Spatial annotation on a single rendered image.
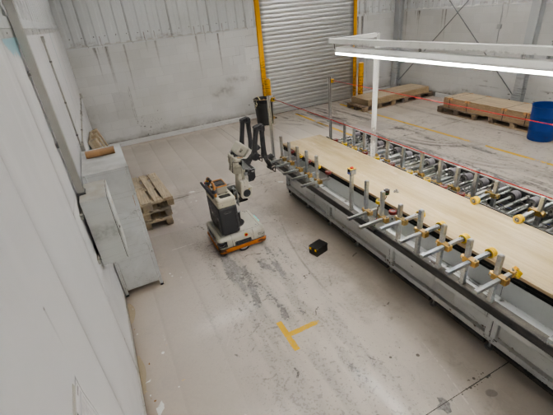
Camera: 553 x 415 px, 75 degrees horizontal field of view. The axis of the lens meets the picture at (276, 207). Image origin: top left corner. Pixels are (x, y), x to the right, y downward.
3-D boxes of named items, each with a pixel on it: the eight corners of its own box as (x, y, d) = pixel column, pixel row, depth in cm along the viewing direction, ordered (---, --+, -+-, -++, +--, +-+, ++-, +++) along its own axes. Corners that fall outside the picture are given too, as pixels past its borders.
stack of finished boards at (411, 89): (429, 91, 1133) (429, 86, 1125) (368, 106, 1043) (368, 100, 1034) (410, 88, 1194) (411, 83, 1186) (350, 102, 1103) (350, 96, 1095)
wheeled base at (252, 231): (220, 257, 476) (218, 241, 464) (206, 235, 527) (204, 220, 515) (267, 240, 499) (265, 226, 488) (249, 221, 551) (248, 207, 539)
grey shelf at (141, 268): (126, 297, 428) (81, 176, 354) (118, 258, 500) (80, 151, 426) (164, 283, 443) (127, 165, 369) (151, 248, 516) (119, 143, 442)
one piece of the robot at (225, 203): (224, 244, 476) (213, 188, 436) (211, 226, 520) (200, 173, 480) (247, 237, 487) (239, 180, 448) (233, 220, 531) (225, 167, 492)
